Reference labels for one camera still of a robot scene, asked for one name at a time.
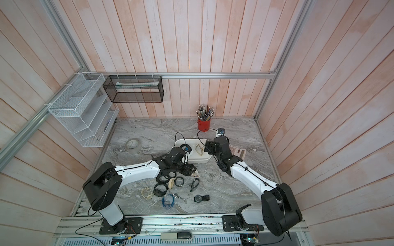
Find blue transparent watch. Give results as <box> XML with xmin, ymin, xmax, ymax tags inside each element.
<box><xmin>162</xmin><ymin>194</ymin><xmax>175</xmax><ymax>209</ymax></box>

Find gold beige watch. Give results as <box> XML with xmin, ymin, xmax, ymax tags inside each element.
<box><xmin>195</xmin><ymin>144</ymin><xmax>204</xmax><ymax>156</ymax></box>

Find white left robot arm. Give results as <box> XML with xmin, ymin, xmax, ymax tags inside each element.
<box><xmin>83</xmin><ymin>147</ymin><xmax>197</xmax><ymax>234</ymax></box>

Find black square smartwatch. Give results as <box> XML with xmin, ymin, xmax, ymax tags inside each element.
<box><xmin>174</xmin><ymin>177</ymin><xmax>185</xmax><ymax>187</ymax></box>

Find clear tape roll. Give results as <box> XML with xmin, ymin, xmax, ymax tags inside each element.
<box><xmin>125</xmin><ymin>138</ymin><xmax>142</xmax><ymax>154</ymax></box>

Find white storage box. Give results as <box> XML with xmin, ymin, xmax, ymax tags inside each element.
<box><xmin>175</xmin><ymin>138</ymin><xmax>212</xmax><ymax>164</ymax></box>

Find beige strap watch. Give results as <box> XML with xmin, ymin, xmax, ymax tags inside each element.
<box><xmin>168</xmin><ymin>178</ymin><xmax>175</xmax><ymax>190</ymax></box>

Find black mesh basket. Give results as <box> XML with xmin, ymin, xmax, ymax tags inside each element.
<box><xmin>103</xmin><ymin>75</ymin><xmax>164</xmax><ymax>103</ymax></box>

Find silver chain bracelet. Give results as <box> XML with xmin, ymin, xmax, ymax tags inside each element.
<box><xmin>172</xmin><ymin>193</ymin><xmax>191</xmax><ymax>204</ymax></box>

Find black strap watch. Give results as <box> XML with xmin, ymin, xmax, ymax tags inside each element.
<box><xmin>190</xmin><ymin>178</ymin><xmax>200</xmax><ymax>192</ymax></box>

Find cream band watch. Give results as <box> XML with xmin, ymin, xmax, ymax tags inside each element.
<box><xmin>141</xmin><ymin>187</ymin><xmax>153</xmax><ymax>199</ymax></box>

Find white wire mesh shelf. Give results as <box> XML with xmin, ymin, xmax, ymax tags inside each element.
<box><xmin>49</xmin><ymin>73</ymin><xmax>119</xmax><ymax>148</ymax></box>

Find black round face watch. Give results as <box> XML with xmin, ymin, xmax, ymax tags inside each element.
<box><xmin>194</xmin><ymin>195</ymin><xmax>210</xmax><ymax>203</ymax></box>

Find red pen cup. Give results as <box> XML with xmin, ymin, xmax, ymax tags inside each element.
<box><xmin>197</xmin><ymin>119</ymin><xmax>211</xmax><ymax>132</ymax></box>

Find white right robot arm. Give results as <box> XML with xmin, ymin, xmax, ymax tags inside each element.
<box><xmin>204</xmin><ymin>136</ymin><xmax>303</xmax><ymax>236</ymax></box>

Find pens in cup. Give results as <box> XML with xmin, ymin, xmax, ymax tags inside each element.
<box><xmin>196</xmin><ymin>105</ymin><xmax>214</xmax><ymax>122</ymax></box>

